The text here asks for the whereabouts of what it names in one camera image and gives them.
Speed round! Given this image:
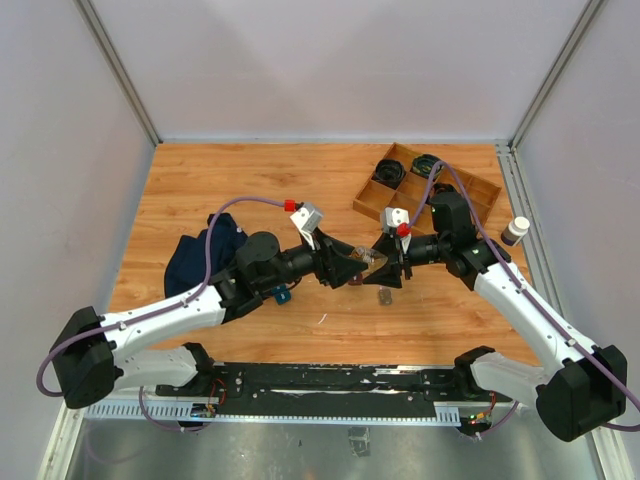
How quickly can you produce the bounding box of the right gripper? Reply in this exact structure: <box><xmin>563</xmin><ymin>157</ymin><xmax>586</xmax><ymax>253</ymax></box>
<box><xmin>361</xmin><ymin>232</ymin><xmax>450</xmax><ymax>288</ymax></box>

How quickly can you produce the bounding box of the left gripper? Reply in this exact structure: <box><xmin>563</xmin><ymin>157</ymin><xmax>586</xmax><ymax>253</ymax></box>
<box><xmin>258</xmin><ymin>228</ymin><xmax>369</xmax><ymax>292</ymax></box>

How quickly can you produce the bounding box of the clear glass pill jar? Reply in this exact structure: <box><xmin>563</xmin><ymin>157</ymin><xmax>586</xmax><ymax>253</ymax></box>
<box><xmin>350</xmin><ymin>246</ymin><xmax>388</xmax><ymax>274</ymax></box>

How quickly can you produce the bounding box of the grey pill box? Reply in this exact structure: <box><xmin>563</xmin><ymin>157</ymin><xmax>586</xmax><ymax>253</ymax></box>
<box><xmin>378</xmin><ymin>287</ymin><xmax>393</xmax><ymax>306</ymax></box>

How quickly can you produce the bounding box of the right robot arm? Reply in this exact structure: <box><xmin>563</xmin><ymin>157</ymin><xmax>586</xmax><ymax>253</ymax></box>
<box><xmin>364</xmin><ymin>191</ymin><xmax>627</xmax><ymax>442</ymax></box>

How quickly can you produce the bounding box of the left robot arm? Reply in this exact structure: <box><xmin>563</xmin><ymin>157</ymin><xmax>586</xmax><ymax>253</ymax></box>
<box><xmin>50</xmin><ymin>232</ymin><xmax>370</xmax><ymax>409</ymax></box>

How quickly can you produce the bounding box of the teal pill box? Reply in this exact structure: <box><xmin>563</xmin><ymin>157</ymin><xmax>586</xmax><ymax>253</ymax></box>
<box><xmin>272</xmin><ymin>284</ymin><xmax>292</xmax><ymax>305</ymax></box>

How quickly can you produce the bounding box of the wooden divided tray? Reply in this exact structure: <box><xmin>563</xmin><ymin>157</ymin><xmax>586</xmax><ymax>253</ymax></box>
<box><xmin>352</xmin><ymin>143</ymin><xmax>502</xmax><ymax>223</ymax></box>

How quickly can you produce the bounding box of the black yellow rolled sock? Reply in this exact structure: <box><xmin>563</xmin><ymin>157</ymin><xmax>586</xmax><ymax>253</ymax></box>
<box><xmin>411</xmin><ymin>153</ymin><xmax>442</xmax><ymax>179</ymax></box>

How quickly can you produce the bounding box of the dark bottle white cap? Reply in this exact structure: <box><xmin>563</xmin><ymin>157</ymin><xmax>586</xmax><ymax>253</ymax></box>
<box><xmin>501</xmin><ymin>216</ymin><xmax>530</xmax><ymax>246</ymax></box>

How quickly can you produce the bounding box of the dark blue cloth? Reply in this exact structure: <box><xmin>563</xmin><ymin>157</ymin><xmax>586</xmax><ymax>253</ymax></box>
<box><xmin>164</xmin><ymin>213</ymin><xmax>248</xmax><ymax>298</ymax></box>

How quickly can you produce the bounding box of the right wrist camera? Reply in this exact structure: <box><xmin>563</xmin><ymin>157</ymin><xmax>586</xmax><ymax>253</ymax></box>
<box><xmin>380</xmin><ymin>207</ymin><xmax>411</xmax><ymax>238</ymax></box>

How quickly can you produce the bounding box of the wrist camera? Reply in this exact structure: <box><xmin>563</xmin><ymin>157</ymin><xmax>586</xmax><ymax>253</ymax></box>
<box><xmin>290</xmin><ymin>202</ymin><xmax>324</xmax><ymax>250</ymax></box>
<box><xmin>380</xmin><ymin>207</ymin><xmax>411</xmax><ymax>238</ymax></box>

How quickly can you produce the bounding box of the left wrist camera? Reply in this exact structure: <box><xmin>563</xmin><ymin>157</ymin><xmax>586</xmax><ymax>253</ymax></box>
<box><xmin>290</xmin><ymin>202</ymin><xmax>324</xmax><ymax>250</ymax></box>

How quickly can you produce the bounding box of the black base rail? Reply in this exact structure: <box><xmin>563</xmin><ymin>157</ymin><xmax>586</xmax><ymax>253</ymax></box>
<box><xmin>154</xmin><ymin>362</ymin><xmax>492</xmax><ymax>419</ymax></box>

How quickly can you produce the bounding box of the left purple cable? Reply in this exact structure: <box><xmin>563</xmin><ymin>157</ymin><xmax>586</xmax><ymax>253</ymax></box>
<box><xmin>35</xmin><ymin>197</ymin><xmax>300</xmax><ymax>434</ymax></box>

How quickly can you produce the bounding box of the purple cable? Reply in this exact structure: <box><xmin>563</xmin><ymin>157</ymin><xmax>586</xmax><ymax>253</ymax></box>
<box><xmin>407</xmin><ymin>160</ymin><xmax>640</xmax><ymax>434</ymax></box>
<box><xmin>35</xmin><ymin>197</ymin><xmax>300</xmax><ymax>434</ymax></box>

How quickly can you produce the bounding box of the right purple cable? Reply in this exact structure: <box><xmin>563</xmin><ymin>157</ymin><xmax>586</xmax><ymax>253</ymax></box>
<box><xmin>407</xmin><ymin>160</ymin><xmax>640</xmax><ymax>434</ymax></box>

